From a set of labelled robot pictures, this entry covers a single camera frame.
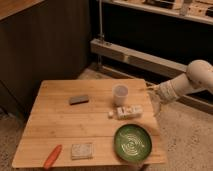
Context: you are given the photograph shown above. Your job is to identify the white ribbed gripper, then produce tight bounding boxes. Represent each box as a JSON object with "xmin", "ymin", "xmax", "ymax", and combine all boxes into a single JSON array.
[{"xmin": 146, "ymin": 81, "xmax": 179, "ymax": 116}]

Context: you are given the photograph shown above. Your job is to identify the clear plastic bottle white label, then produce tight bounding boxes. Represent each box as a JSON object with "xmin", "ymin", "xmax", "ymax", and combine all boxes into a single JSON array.
[{"xmin": 108, "ymin": 105, "xmax": 143, "ymax": 120}]

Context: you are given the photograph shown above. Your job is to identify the green ceramic bowl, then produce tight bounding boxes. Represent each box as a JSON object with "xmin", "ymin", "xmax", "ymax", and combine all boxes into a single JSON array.
[{"xmin": 114, "ymin": 124, "xmax": 152, "ymax": 163}]

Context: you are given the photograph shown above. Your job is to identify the translucent plastic cup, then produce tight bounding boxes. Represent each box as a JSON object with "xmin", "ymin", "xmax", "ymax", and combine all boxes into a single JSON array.
[{"xmin": 113, "ymin": 84, "xmax": 129, "ymax": 106}]

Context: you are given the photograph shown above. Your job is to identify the wooden shelf unit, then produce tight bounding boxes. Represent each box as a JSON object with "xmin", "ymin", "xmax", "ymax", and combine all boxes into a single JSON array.
[{"xmin": 89, "ymin": 0, "xmax": 213, "ymax": 114}]

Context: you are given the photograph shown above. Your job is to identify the wooden folding table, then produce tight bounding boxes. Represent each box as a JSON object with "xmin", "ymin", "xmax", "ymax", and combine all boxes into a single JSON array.
[{"xmin": 12, "ymin": 79, "xmax": 166, "ymax": 168}]

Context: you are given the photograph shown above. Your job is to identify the metal vertical pole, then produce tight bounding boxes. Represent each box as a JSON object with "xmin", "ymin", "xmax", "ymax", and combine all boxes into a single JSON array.
[{"xmin": 98, "ymin": 0, "xmax": 104, "ymax": 42}]

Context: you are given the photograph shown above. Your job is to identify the dark grey sponge block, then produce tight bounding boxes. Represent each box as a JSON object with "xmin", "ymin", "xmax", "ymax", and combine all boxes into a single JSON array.
[{"xmin": 69, "ymin": 95, "xmax": 89, "ymax": 105}]

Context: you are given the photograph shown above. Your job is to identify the beige scouring sponge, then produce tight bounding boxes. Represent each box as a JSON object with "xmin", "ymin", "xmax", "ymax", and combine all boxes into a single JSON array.
[{"xmin": 71, "ymin": 143, "xmax": 93, "ymax": 160}]

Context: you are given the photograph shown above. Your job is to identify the orange carrot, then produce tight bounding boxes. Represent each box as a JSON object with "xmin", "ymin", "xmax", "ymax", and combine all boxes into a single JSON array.
[{"xmin": 43, "ymin": 145, "xmax": 62, "ymax": 170}]

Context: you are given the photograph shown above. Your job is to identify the dark wooden cabinet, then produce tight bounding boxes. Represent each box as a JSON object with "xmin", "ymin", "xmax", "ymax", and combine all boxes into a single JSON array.
[{"xmin": 0, "ymin": 0, "xmax": 90, "ymax": 116}]

